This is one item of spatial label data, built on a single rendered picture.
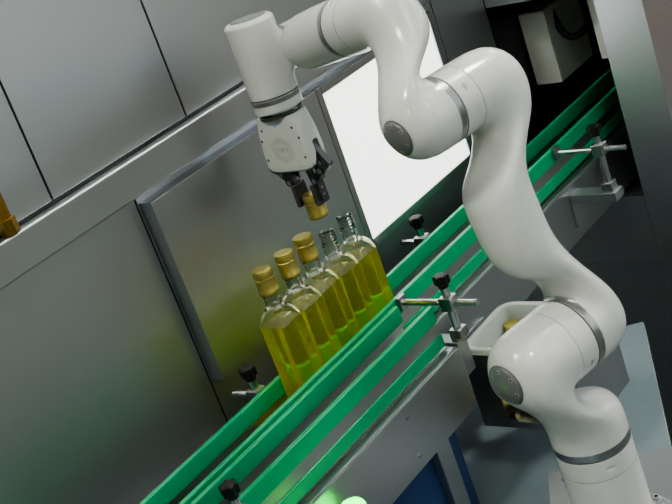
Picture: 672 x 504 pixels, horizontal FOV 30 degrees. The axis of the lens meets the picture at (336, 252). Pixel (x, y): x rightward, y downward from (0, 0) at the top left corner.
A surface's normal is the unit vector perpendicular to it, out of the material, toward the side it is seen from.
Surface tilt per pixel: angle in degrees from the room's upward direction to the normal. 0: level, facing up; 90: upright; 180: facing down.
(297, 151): 89
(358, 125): 90
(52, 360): 90
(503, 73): 73
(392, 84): 46
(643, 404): 0
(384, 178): 90
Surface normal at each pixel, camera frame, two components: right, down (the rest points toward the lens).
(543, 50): -0.55, 0.47
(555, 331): 0.08, -0.62
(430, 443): 0.77, -0.03
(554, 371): 0.39, -0.02
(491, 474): -0.32, -0.88
